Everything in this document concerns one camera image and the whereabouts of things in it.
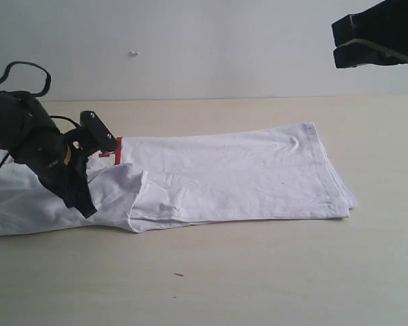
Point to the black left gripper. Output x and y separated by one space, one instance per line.
58 167

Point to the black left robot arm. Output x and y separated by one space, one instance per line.
20 113

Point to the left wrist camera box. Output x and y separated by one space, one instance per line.
94 134

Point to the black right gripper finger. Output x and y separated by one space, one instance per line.
357 54
384 24

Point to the white t-shirt with red logo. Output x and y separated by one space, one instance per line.
155 183

